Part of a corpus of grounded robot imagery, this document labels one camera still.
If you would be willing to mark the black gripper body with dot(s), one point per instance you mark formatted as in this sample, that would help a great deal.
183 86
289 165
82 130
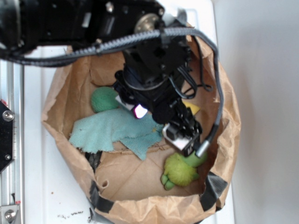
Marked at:
165 105

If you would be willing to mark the yellow sponge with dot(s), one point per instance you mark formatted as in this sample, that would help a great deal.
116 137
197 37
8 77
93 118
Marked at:
194 108

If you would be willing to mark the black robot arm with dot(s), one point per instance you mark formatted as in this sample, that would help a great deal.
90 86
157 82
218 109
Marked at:
54 33

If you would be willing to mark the green textured ball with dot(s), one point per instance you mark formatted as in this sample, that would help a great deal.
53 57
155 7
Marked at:
103 99

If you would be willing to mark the teal cloth rag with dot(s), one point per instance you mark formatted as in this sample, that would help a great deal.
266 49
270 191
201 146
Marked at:
98 132

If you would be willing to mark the green plush toy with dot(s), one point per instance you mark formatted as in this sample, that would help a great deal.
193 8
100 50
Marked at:
180 170

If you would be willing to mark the brown paper bag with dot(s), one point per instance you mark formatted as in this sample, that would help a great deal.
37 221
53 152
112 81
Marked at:
123 188

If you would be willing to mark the aluminium frame rail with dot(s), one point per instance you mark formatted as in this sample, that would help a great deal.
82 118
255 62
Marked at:
12 178

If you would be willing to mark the black mounting bracket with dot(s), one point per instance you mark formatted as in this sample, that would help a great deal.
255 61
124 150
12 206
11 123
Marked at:
6 136

